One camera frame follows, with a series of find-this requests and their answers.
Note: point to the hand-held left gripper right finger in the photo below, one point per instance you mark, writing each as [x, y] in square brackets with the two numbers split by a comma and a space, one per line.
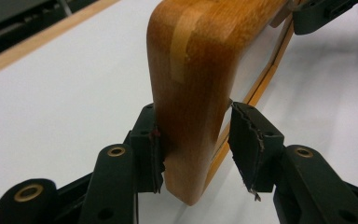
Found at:
[254, 149]

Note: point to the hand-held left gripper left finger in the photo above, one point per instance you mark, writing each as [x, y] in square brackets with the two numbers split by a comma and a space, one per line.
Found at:
[144, 149]

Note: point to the wooden board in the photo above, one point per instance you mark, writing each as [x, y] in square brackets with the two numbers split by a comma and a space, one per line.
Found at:
[195, 93]

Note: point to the white table mat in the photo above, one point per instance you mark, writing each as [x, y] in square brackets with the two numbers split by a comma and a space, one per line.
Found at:
[49, 118]

